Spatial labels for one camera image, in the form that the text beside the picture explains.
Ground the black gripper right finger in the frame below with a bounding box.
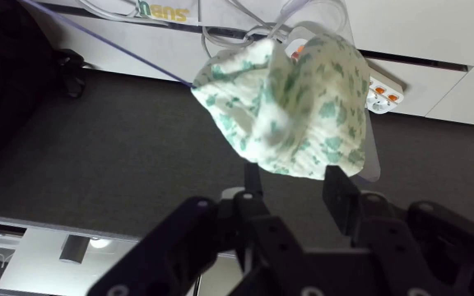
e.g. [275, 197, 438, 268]
[323, 166, 474, 296]

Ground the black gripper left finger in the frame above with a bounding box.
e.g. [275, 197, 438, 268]
[86, 196, 247, 296]

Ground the green patterned white towel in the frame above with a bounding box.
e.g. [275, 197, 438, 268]
[191, 34, 371, 179]

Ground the white power strip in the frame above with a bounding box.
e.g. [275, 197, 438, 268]
[285, 38, 410, 115]

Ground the clear acrylic divider panel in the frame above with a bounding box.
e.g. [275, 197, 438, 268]
[22, 0, 381, 181]

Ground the black backpack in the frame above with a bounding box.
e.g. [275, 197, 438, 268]
[0, 0, 88, 153]

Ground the white cable bundle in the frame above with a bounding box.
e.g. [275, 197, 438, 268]
[78, 0, 316, 62]

